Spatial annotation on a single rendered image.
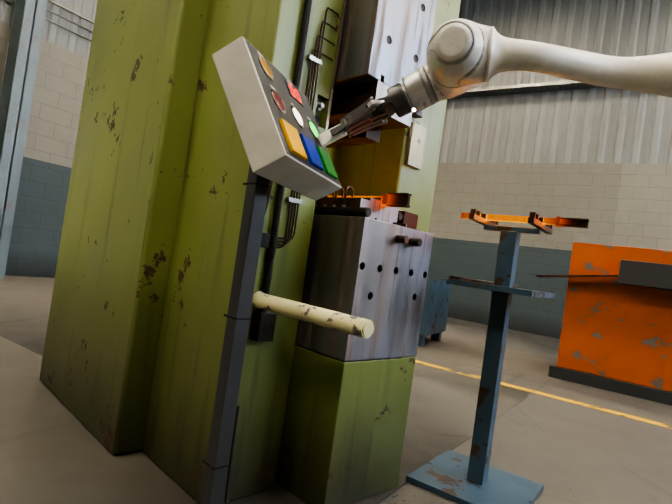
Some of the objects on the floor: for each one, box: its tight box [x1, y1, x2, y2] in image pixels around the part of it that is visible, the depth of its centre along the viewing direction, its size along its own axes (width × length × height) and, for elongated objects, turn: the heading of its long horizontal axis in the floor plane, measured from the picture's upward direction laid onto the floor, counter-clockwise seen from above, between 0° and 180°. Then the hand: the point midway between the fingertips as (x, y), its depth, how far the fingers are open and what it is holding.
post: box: [200, 165, 270, 504], centre depth 114 cm, size 4×4×108 cm
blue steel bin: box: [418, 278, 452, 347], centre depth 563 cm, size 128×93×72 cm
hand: (332, 135), depth 119 cm, fingers closed
